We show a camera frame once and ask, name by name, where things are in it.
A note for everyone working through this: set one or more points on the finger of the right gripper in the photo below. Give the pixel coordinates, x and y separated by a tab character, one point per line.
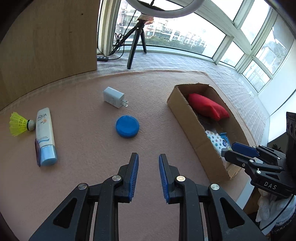
238	159
245	150

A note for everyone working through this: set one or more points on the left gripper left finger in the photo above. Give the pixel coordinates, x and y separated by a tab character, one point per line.
91	211

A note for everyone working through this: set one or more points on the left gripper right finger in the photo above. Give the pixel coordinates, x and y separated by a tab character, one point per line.
206	212

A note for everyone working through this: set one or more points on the patterned tissue pack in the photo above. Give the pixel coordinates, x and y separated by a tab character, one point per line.
218	143

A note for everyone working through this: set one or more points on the red fabric pouch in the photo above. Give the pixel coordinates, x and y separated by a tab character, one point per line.
206	107

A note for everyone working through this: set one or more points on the white Aqua sunscreen tube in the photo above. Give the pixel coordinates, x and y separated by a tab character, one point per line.
46	152

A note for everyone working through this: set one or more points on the blue round lid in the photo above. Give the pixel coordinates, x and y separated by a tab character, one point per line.
127	126

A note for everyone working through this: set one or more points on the yellow plastic shuttlecock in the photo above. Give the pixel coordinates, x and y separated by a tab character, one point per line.
18	124

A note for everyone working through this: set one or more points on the white USB wall charger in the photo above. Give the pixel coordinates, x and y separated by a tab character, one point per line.
114	97

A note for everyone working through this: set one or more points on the dark grey card tag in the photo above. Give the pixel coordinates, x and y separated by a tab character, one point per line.
208	124

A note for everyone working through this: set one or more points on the white gloved right hand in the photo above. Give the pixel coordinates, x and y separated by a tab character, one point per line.
273	213

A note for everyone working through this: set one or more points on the cardboard box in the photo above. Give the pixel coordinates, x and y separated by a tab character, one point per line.
215	166

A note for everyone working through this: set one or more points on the black tripod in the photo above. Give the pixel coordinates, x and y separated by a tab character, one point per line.
131	28

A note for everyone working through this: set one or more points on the large wooden board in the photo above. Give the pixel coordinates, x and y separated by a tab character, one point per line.
48	41

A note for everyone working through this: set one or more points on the black camera box right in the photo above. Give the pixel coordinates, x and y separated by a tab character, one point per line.
290	153

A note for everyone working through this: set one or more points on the black inline cable switch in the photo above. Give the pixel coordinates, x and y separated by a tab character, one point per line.
102	59

